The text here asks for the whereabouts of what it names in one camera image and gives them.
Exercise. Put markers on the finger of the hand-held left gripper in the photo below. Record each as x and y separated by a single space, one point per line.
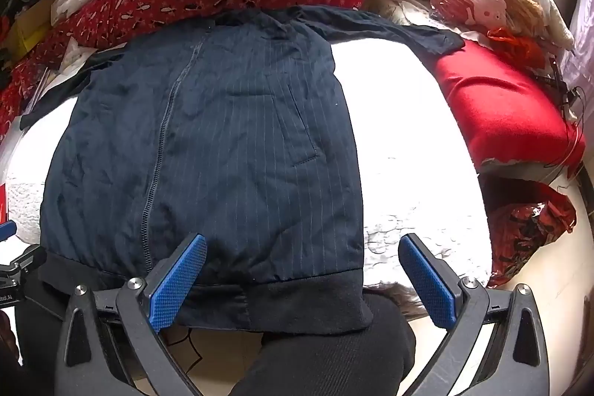
7 230

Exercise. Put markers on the beige furry cloth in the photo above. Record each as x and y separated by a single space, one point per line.
399 8

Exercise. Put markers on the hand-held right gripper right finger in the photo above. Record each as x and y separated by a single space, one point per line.
427 280

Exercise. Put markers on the orange red crumpled bag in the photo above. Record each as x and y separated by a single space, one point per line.
517 48

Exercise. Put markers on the pink plush toy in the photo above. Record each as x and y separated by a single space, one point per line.
464 4

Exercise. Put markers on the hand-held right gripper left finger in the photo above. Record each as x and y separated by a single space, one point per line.
178 280

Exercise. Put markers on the navy pinstriped zip jacket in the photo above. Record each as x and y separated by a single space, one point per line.
222 136

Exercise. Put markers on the red patterned plastic bag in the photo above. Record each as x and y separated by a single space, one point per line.
529 229

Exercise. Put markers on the red pillow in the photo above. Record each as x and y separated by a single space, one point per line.
501 108

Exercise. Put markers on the yellow box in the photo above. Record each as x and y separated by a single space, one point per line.
30 29

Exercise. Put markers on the lilac curtain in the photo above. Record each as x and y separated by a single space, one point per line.
580 43

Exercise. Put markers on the white plastic bag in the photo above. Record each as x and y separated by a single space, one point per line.
69 4

